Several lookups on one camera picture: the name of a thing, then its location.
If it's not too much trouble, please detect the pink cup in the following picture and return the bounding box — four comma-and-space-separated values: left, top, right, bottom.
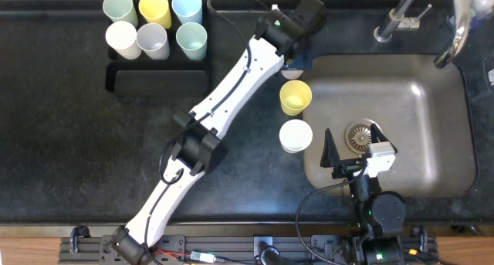
280, 66, 306, 80

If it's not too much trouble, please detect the steel tap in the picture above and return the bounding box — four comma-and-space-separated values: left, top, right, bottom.
373, 0, 475, 70

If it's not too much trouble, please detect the blue cup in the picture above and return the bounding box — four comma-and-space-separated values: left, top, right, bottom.
171, 0, 204, 25

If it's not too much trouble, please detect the yellow cup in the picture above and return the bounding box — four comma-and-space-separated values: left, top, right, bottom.
138, 0, 173, 29
279, 79, 313, 117

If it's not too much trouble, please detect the green cup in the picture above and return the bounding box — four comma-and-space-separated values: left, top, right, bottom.
102, 0, 139, 26
175, 22, 208, 61

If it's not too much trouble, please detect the black tray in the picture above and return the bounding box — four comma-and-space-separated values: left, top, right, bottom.
104, 0, 211, 99

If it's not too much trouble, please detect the grey cup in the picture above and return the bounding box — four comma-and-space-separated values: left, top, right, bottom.
136, 22, 171, 60

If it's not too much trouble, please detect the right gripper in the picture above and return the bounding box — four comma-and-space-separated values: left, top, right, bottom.
320, 122, 398, 180

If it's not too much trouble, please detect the steel sink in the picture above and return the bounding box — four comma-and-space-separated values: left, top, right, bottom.
302, 54, 478, 199

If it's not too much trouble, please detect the mounting rail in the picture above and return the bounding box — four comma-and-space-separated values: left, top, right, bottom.
57, 226, 441, 265

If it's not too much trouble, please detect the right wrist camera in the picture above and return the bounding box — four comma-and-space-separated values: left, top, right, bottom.
362, 141, 398, 178

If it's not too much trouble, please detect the white cup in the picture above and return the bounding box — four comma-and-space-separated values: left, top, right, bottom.
279, 119, 314, 154
104, 20, 143, 60

